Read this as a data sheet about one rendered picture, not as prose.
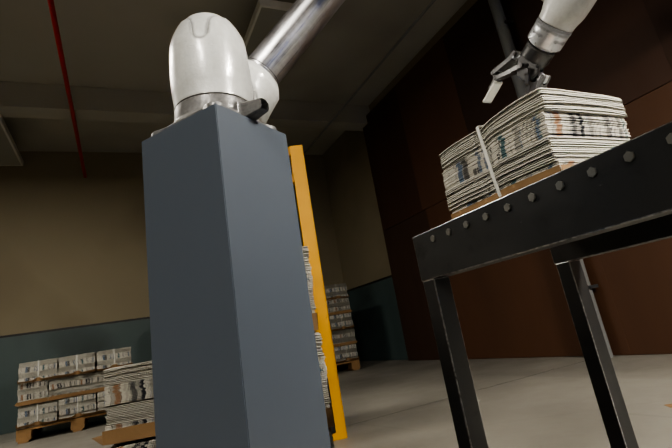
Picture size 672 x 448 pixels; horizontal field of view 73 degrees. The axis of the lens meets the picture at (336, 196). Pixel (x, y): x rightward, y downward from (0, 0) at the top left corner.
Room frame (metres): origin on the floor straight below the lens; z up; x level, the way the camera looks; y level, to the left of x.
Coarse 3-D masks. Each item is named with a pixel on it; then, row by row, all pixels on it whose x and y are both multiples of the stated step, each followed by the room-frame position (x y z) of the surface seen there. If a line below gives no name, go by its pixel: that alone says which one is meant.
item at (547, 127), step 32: (544, 96) 0.93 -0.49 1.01; (576, 96) 0.97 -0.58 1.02; (608, 96) 1.03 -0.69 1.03; (512, 128) 1.01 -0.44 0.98; (544, 128) 0.94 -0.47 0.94; (576, 128) 0.97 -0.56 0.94; (608, 128) 1.02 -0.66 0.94; (512, 160) 1.03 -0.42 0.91; (544, 160) 0.95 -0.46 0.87; (576, 160) 0.96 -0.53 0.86
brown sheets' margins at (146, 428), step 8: (144, 424) 1.52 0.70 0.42; (152, 424) 1.52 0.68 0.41; (104, 432) 1.51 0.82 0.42; (112, 432) 1.51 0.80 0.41; (120, 432) 1.51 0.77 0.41; (128, 432) 1.52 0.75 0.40; (136, 432) 1.52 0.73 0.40; (144, 432) 1.52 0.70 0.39; (152, 432) 1.53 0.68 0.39; (96, 440) 1.51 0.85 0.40; (104, 440) 1.51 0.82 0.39; (112, 440) 1.51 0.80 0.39; (120, 440) 1.52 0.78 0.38; (128, 440) 1.52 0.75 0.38
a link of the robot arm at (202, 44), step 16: (192, 16) 0.79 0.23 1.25; (208, 16) 0.78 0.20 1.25; (176, 32) 0.78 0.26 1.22; (192, 32) 0.76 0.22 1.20; (208, 32) 0.76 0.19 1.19; (224, 32) 0.78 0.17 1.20; (176, 48) 0.77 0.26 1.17; (192, 48) 0.76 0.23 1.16; (208, 48) 0.76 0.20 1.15; (224, 48) 0.77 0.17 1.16; (240, 48) 0.81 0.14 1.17; (176, 64) 0.77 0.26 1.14; (192, 64) 0.76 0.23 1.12; (208, 64) 0.76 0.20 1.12; (224, 64) 0.77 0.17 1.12; (240, 64) 0.80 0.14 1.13; (176, 80) 0.77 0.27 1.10; (192, 80) 0.76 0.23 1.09; (208, 80) 0.76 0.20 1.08; (224, 80) 0.77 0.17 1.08; (240, 80) 0.80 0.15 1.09; (176, 96) 0.78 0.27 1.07; (240, 96) 0.80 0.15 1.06
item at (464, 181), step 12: (456, 144) 1.19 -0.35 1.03; (468, 144) 1.15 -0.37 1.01; (444, 156) 1.24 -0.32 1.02; (456, 156) 1.20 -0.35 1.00; (468, 156) 1.16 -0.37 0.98; (444, 168) 1.25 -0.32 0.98; (456, 168) 1.20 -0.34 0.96; (468, 168) 1.16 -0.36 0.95; (480, 168) 1.12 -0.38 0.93; (444, 180) 1.26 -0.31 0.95; (456, 180) 1.21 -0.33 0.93; (468, 180) 1.17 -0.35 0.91; (480, 180) 1.13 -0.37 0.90; (456, 192) 1.22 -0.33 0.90; (468, 192) 1.17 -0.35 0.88; (480, 192) 1.14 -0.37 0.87; (456, 204) 1.23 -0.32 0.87; (468, 204) 1.19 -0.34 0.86
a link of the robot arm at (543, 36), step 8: (536, 24) 0.98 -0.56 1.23; (544, 24) 0.96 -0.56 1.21; (536, 32) 0.99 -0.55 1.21; (544, 32) 0.97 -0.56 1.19; (552, 32) 0.97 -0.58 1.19; (560, 32) 0.96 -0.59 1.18; (568, 32) 0.97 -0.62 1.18; (536, 40) 1.00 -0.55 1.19; (544, 40) 0.99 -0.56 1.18; (552, 40) 0.98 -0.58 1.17; (560, 40) 0.98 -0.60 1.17; (544, 48) 1.00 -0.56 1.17; (552, 48) 1.00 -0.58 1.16; (560, 48) 1.01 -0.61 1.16
